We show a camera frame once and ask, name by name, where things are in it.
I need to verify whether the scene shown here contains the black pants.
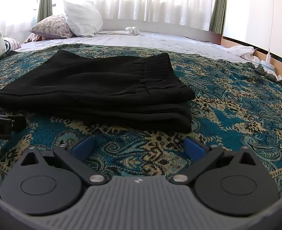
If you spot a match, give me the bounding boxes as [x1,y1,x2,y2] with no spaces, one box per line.
[0,50,195,133]

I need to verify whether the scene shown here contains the teal paisley bedspread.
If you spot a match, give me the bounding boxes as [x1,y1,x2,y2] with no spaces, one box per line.
[0,52,282,196]

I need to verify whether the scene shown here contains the striped cloth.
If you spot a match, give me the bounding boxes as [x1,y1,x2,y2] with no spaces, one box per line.
[3,37,21,53]

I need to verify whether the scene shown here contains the purple floral pillow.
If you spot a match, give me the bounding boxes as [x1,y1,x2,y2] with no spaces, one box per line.
[30,15,74,39]

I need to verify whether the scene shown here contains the blue face mask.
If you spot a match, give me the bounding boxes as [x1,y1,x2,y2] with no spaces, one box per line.
[260,60,276,75]

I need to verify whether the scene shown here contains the left green drape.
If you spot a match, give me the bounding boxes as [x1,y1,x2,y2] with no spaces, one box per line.
[37,0,52,22]

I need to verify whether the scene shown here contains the green drape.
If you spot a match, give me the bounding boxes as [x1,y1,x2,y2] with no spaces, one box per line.
[210,0,227,35]
[37,0,52,22]

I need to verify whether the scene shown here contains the white crumpled cloth at edge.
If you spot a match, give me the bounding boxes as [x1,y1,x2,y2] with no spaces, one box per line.
[225,45,261,64]

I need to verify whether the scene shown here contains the white bed sheet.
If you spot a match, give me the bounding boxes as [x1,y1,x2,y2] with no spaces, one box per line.
[17,32,259,62]

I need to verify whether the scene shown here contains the right green drape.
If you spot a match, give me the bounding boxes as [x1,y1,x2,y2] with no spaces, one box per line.
[210,0,227,35]

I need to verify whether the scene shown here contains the small white crumpled cloth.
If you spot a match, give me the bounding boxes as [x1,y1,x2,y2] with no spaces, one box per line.
[124,26,140,36]

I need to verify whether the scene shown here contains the wooden bed frame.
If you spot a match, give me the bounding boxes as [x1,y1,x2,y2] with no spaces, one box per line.
[103,19,282,76]

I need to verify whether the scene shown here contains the white hanging cable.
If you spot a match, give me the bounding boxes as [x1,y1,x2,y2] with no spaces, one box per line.
[266,0,275,62]

